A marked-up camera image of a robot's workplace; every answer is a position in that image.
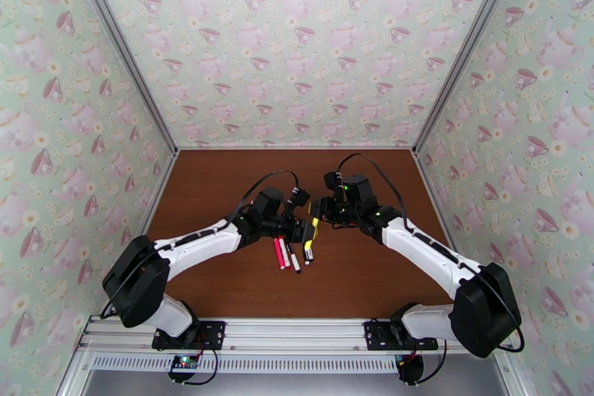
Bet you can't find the yellow highlighter pen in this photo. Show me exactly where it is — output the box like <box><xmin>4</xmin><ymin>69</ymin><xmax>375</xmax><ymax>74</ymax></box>
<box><xmin>302</xmin><ymin>217</ymin><xmax>322</xmax><ymax>256</ymax></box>

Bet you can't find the perforated metal cable tray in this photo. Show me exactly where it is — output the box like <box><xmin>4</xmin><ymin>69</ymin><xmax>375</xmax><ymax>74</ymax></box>
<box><xmin>90</xmin><ymin>354</ymin><xmax>402</xmax><ymax>374</ymax></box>

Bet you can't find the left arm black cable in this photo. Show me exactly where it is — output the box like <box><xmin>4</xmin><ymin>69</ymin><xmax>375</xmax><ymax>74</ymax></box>
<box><xmin>99</xmin><ymin>170</ymin><xmax>300</xmax><ymax>320</ymax></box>

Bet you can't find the grey metal shelf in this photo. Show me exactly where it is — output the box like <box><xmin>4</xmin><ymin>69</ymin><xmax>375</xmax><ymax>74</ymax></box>
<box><xmin>83</xmin><ymin>371</ymin><xmax>512</xmax><ymax>396</ymax></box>

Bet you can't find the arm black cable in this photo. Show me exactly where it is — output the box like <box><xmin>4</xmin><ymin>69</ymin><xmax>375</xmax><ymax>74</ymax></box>
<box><xmin>337</xmin><ymin>153</ymin><xmax>526</xmax><ymax>354</ymax></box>
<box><xmin>99</xmin><ymin>170</ymin><xmax>300</xmax><ymax>320</ymax></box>

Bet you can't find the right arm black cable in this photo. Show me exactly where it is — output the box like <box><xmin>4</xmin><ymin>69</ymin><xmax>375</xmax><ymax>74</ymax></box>
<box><xmin>337</xmin><ymin>153</ymin><xmax>526</xmax><ymax>354</ymax></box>

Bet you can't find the slim red white marker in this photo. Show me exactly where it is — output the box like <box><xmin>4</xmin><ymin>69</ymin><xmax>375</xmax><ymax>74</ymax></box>
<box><xmin>278</xmin><ymin>236</ymin><xmax>292</xmax><ymax>270</ymax></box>

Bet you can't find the aluminium side rail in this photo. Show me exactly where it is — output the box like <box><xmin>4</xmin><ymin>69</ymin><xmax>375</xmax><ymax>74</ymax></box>
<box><xmin>411</xmin><ymin>150</ymin><xmax>460</xmax><ymax>261</ymax></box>
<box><xmin>137</xmin><ymin>150</ymin><xmax>180</xmax><ymax>242</ymax></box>

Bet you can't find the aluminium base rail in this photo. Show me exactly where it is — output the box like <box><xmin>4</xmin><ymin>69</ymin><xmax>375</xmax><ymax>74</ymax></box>
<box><xmin>76</xmin><ymin>315</ymin><xmax>517</xmax><ymax>356</ymax></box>

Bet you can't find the aluminium corner post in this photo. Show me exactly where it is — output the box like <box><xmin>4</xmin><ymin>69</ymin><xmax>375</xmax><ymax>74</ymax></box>
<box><xmin>411</xmin><ymin>0</ymin><xmax>531</xmax><ymax>155</ymax></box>
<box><xmin>62</xmin><ymin>0</ymin><xmax>180</xmax><ymax>155</ymax></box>

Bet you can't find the black base cable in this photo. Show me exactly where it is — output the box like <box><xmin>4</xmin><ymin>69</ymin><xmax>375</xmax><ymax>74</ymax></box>
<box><xmin>413</xmin><ymin>343</ymin><xmax>449</xmax><ymax>385</ymax></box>
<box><xmin>183</xmin><ymin>345</ymin><xmax>219</xmax><ymax>386</ymax></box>

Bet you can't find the small controller board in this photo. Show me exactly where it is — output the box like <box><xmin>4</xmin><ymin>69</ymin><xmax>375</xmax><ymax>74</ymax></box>
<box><xmin>394</xmin><ymin>352</ymin><xmax>425</xmax><ymax>386</ymax></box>
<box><xmin>168</xmin><ymin>354</ymin><xmax>205</xmax><ymax>386</ymax></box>

